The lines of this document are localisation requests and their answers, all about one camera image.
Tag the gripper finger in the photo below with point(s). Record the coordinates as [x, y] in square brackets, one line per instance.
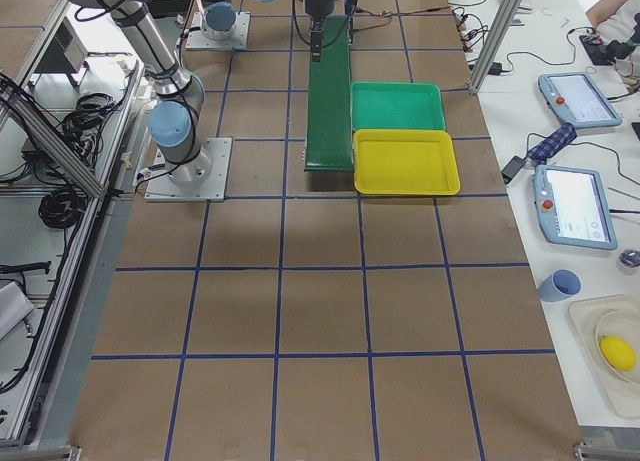
[350, 23]
[316, 34]

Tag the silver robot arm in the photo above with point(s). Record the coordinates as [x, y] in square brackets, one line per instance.
[173, 122]
[218, 20]

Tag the green plastic tray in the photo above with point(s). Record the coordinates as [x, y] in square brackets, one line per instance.
[396, 105]

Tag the green conveyor belt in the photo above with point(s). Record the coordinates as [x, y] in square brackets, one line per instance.
[329, 127]

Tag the yellow plastic tray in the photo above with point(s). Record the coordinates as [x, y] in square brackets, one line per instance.
[405, 162]

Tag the black power adapter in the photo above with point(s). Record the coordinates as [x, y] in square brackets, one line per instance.
[512, 168]

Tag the far teach pendant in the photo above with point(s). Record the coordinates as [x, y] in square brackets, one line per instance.
[576, 99]

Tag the teach pendant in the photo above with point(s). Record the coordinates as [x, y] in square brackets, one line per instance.
[576, 99]
[572, 208]

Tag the grey control box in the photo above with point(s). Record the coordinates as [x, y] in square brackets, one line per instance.
[65, 55]

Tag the near teach pendant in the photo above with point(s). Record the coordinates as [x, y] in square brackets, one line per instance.
[572, 208]

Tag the blue cup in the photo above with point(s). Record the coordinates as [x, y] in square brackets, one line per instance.
[559, 285]

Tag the white bowl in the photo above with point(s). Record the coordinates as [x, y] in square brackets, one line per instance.
[623, 324]

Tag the yellow lemon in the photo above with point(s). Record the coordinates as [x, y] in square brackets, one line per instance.
[618, 353]

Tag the beige tray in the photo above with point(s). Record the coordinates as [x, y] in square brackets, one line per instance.
[623, 396]

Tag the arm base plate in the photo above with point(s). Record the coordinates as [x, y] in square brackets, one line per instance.
[201, 37]
[203, 179]

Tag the aluminium frame post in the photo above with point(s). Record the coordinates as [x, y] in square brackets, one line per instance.
[497, 32]

